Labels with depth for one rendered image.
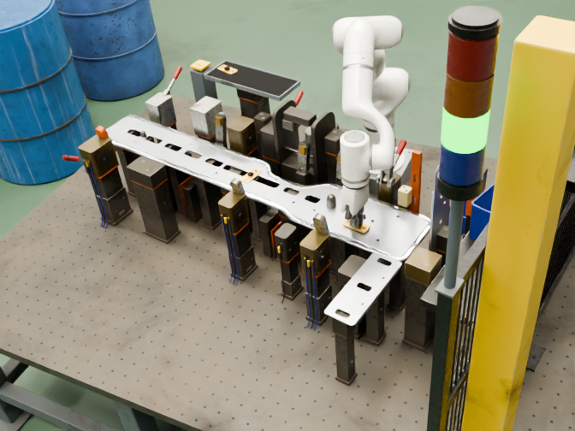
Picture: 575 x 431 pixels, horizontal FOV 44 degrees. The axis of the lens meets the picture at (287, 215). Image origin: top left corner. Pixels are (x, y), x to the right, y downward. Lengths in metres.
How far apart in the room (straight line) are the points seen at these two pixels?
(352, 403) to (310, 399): 0.13
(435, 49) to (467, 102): 4.38
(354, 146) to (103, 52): 3.20
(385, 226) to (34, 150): 2.63
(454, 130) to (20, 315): 1.95
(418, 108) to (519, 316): 3.36
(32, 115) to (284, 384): 2.55
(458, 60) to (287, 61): 4.36
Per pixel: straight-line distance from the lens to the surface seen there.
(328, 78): 5.09
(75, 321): 2.60
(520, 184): 1.27
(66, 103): 4.36
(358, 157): 2.06
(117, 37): 4.97
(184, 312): 2.50
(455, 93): 1.05
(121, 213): 2.93
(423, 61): 5.26
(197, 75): 2.93
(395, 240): 2.23
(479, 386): 1.69
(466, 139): 1.09
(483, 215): 2.13
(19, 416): 3.33
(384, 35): 2.26
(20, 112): 4.28
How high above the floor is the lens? 2.51
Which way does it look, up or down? 40 degrees down
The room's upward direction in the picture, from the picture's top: 6 degrees counter-clockwise
